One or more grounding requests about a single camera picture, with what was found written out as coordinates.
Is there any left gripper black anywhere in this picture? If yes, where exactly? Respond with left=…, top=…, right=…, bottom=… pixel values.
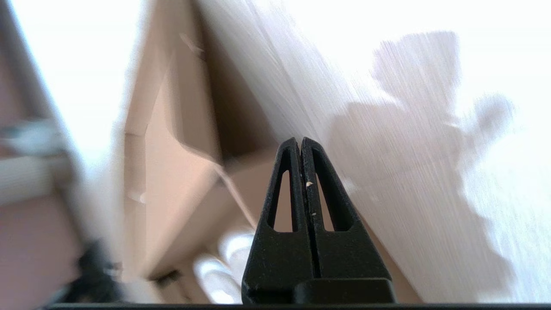
left=65, top=240, right=126, bottom=304

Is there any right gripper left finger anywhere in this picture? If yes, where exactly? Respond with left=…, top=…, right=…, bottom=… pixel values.
left=242, top=138, right=320, bottom=304

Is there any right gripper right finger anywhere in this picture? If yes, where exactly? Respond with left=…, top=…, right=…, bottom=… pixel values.
left=300, top=137, right=393, bottom=280

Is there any brown cardboard shoe box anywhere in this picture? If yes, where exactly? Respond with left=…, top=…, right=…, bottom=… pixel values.
left=114, top=0, right=424, bottom=304

